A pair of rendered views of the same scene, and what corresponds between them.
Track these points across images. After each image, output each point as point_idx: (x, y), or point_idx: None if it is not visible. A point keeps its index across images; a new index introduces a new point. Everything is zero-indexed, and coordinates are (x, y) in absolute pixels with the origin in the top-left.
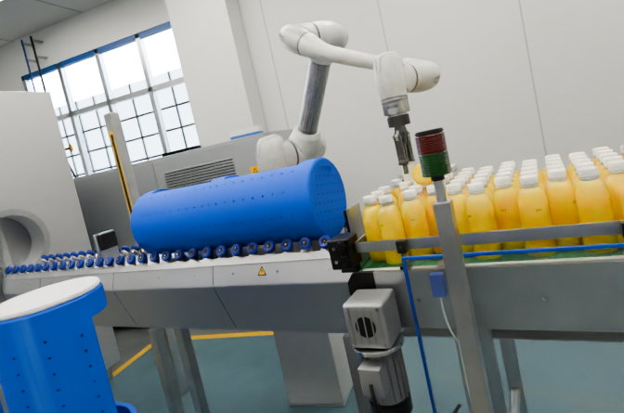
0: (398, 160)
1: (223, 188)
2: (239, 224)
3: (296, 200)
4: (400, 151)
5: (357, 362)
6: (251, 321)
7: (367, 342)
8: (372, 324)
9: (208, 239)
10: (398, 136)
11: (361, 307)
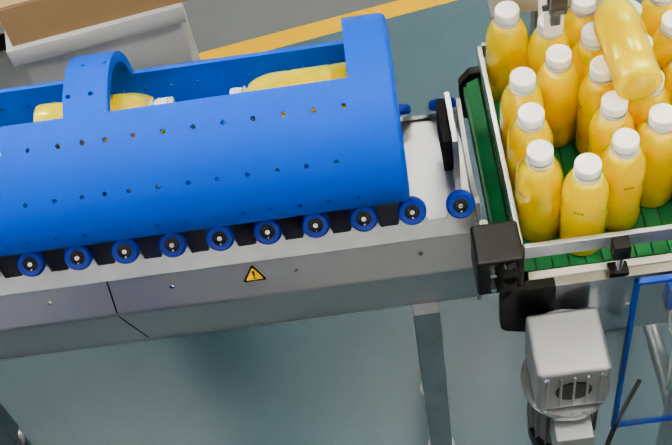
0: (552, 11)
1: (136, 150)
2: (205, 220)
3: (374, 175)
4: None
5: (437, 337)
6: (195, 327)
7: (569, 403)
8: (589, 387)
9: (95, 243)
10: None
11: (575, 374)
